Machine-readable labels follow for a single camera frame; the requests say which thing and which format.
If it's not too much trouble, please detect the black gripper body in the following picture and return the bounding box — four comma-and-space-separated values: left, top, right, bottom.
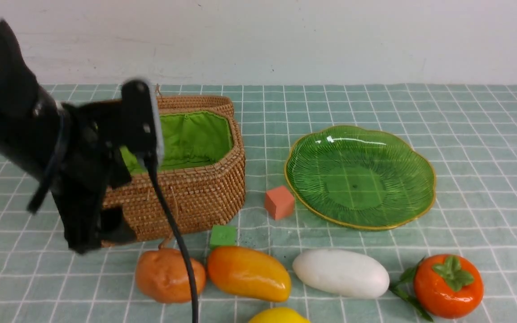
52, 100, 137, 255

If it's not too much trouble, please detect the brown toy potato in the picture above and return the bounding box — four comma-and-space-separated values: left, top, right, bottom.
135, 248, 191, 303

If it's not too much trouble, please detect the orange yellow toy mango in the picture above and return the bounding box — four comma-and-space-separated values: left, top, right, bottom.
206, 246, 292, 302

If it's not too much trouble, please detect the yellow toy lemon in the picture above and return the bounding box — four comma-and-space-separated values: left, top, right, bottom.
248, 307, 310, 323

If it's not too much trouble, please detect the white toy radish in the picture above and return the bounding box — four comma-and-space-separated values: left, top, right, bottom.
293, 248, 390, 299

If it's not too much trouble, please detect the orange toy persimmon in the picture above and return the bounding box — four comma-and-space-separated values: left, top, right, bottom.
389, 254, 485, 322

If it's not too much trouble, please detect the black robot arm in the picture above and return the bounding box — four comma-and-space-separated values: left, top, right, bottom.
0, 20, 138, 255

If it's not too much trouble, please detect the woven rattan basket lid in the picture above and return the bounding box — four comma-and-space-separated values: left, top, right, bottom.
154, 84, 235, 118

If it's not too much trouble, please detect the woven rattan basket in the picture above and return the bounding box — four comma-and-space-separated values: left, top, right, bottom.
102, 109, 246, 244

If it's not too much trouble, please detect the green foam cube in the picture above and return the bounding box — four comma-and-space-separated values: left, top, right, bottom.
209, 225, 238, 250

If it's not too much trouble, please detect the orange foam cube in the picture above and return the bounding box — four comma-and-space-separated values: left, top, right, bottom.
264, 186, 295, 221

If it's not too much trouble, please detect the green glass leaf plate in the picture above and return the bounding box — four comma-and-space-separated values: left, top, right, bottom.
284, 125, 437, 231

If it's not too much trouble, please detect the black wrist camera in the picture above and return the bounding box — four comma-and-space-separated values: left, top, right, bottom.
121, 79, 164, 170

